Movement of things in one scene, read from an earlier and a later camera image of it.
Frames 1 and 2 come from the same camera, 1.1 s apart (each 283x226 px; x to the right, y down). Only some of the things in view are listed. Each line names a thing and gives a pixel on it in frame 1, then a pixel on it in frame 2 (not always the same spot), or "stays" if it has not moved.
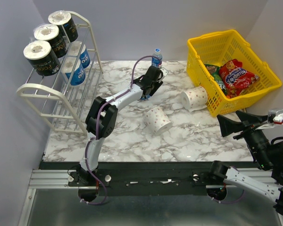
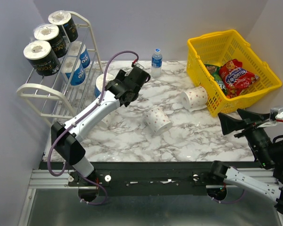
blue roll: [147, 97] → [99, 83]
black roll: [41, 56] stays
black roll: [50, 33] stays
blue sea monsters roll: [74, 50] stays
